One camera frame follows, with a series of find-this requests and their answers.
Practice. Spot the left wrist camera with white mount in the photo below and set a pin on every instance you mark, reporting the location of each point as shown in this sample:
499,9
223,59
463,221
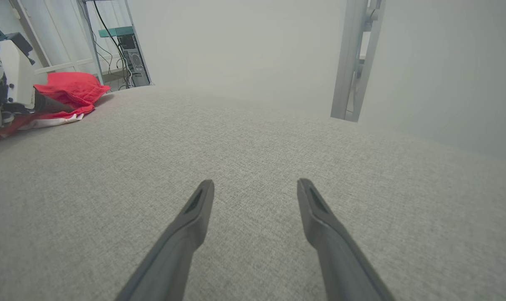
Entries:
16,71

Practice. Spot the black computer tower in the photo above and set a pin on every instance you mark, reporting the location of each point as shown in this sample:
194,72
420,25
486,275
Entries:
136,62

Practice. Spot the grey metal rack frame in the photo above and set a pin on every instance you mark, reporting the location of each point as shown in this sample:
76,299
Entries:
91,42

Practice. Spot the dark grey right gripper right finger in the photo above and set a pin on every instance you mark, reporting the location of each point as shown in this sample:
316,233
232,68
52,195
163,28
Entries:
341,259

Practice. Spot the green shelf board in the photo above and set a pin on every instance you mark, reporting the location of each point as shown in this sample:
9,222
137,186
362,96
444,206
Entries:
119,31

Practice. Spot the grey metal partition post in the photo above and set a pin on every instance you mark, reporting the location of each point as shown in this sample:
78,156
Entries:
349,62

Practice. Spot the white metal frame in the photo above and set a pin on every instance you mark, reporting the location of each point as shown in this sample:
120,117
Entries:
65,66

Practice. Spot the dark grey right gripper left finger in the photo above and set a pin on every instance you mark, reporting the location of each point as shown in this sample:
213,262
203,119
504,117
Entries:
173,255

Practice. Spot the grey fabric sofa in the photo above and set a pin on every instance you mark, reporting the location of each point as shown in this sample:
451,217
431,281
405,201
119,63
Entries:
257,146

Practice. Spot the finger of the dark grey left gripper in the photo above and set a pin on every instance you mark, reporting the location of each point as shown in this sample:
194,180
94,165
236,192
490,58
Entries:
48,104

